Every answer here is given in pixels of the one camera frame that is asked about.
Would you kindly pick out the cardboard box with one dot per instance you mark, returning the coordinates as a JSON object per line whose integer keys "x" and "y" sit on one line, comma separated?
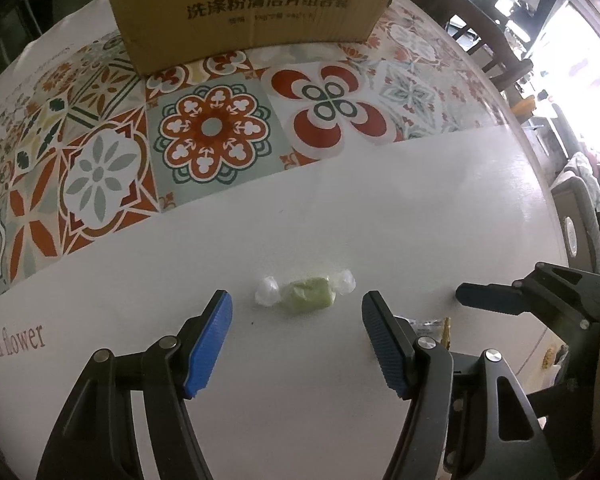
{"x": 255, "y": 10}

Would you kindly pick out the clear snack packet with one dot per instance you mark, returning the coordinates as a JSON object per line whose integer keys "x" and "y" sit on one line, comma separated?
{"x": 430, "y": 329}

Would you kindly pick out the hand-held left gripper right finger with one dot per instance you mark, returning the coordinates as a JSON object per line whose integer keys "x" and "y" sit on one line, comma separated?
{"x": 385, "y": 345}

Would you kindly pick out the green candy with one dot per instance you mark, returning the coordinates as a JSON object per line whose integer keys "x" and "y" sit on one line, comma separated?
{"x": 307, "y": 292}

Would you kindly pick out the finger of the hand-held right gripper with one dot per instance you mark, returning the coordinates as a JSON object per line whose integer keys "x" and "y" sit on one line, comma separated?
{"x": 490, "y": 296}

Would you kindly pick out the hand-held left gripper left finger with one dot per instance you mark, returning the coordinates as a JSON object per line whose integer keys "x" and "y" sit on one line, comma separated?
{"x": 210, "y": 345}

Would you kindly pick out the dark wooden chair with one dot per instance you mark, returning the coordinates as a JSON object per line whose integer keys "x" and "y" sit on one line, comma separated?
{"x": 495, "y": 45}

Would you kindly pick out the patterned tile table mat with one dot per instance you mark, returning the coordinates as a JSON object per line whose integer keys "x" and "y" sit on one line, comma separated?
{"x": 105, "y": 175}

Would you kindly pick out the grey padded seat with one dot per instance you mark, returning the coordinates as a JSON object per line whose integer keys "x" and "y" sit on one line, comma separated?
{"x": 580, "y": 200}

